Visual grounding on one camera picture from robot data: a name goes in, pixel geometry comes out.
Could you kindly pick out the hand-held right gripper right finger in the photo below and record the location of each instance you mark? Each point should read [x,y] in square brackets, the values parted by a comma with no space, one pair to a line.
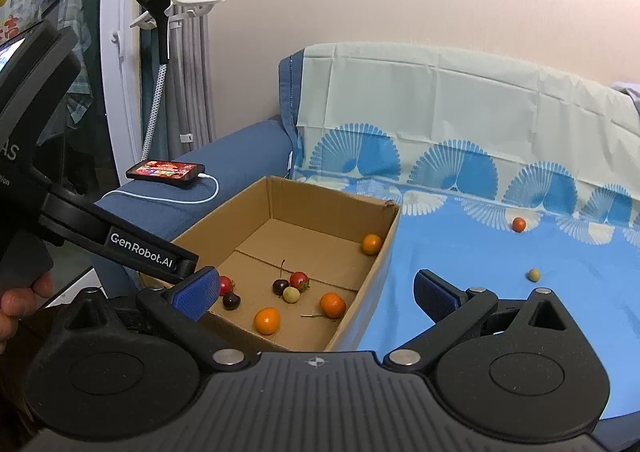
[435,294]

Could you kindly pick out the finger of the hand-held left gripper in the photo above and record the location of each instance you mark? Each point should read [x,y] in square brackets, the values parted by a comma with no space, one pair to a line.
[186,264]

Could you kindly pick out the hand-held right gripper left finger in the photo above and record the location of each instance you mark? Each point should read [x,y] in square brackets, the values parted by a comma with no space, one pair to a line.
[192,292]

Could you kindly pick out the red cherry tomato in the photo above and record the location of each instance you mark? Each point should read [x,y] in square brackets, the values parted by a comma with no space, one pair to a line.
[299,279]
[226,284]

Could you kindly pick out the dark red cherry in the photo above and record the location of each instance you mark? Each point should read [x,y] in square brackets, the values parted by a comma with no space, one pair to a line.
[280,287]
[231,300]

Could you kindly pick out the orange kumquat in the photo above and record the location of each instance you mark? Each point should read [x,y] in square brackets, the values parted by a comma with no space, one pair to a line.
[332,305]
[267,320]
[371,244]

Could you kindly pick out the pale green grape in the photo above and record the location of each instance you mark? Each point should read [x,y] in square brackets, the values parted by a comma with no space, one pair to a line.
[533,274]
[291,294]

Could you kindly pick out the brown cardboard box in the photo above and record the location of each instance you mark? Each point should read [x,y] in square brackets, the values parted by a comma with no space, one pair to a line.
[300,242]

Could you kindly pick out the person's left hand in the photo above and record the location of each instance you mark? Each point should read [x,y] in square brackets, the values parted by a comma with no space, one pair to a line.
[15,304]

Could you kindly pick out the plaid hanging shirt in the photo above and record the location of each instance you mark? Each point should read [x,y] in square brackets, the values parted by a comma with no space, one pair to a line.
[80,101]

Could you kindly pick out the black smartphone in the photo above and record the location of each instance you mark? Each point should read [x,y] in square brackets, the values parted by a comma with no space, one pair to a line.
[165,170]

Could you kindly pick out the orange cherry tomato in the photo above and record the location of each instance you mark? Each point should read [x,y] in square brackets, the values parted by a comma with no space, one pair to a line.
[518,224]

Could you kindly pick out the blue sofa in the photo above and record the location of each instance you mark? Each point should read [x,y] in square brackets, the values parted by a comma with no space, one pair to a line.
[225,156]

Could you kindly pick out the black steamer nozzle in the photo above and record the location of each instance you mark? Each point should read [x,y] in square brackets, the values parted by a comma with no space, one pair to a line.
[164,31]

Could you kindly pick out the blue fan-print cloth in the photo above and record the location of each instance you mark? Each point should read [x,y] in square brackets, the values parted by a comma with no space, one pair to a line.
[450,96]

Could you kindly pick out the grey cloth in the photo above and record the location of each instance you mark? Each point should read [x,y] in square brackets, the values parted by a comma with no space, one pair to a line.
[629,91]

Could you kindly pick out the white door frame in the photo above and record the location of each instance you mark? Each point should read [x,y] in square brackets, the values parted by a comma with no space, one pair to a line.
[117,81]

